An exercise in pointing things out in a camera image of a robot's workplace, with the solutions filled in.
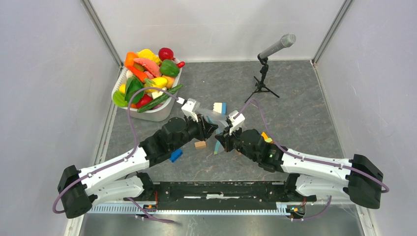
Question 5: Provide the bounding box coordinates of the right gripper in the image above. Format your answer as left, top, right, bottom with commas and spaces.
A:
215, 123, 258, 162

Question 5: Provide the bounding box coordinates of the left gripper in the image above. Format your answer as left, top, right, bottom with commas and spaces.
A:
170, 112, 218, 151

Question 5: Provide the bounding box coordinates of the clear zip top bag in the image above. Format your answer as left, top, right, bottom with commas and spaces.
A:
196, 107, 228, 155

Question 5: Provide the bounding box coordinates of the green toy cucumber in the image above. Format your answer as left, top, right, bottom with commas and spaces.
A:
137, 84, 183, 113

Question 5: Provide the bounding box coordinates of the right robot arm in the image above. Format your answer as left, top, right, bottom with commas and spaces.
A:
215, 129, 385, 209

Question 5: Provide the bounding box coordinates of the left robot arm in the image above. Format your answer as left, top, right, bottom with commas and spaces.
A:
53, 115, 218, 219

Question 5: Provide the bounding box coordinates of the long wooden block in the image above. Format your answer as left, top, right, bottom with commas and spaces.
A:
194, 141, 207, 149

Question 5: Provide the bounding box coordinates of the blue orange green brick stack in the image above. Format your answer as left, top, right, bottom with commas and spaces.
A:
261, 132, 273, 143

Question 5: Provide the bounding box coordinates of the blue green white brick stack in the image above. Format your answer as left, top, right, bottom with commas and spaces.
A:
169, 149, 183, 163

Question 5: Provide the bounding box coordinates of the white plastic basket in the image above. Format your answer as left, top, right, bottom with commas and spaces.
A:
111, 63, 181, 121

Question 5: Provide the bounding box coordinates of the red toy tomato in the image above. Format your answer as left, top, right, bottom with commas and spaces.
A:
135, 94, 152, 109

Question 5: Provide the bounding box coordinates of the small red toy chili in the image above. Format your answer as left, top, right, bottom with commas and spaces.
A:
176, 61, 185, 68

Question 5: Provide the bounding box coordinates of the green toy bell pepper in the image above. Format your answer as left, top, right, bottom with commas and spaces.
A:
159, 59, 180, 77

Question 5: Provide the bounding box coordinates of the pink toy watermelon slice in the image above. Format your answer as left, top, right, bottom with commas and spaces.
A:
133, 58, 162, 77

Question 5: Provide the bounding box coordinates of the orange toy carrot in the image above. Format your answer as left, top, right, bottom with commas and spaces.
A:
126, 66, 154, 86

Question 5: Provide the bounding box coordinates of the red toy apple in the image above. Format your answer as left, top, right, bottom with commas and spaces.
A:
158, 47, 175, 61

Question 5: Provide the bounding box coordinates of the black tripod mic stand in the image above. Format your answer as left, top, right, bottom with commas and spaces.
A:
245, 55, 280, 103

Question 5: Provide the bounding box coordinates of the orange toy pepper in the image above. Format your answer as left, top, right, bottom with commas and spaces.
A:
124, 52, 137, 68

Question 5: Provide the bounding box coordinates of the grey microphone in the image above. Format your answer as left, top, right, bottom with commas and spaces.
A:
258, 33, 297, 59

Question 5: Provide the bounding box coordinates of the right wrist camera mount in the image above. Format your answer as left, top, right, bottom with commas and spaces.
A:
227, 110, 245, 135

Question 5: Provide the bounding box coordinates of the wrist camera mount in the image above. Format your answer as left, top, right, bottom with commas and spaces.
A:
177, 97, 200, 122
227, 110, 245, 135

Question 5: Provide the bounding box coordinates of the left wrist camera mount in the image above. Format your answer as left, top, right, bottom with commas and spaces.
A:
177, 97, 200, 122

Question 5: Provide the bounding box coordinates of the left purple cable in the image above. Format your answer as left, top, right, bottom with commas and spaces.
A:
53, 87, 183, 215

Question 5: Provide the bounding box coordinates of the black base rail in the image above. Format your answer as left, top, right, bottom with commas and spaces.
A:
134, 181, 317, 210

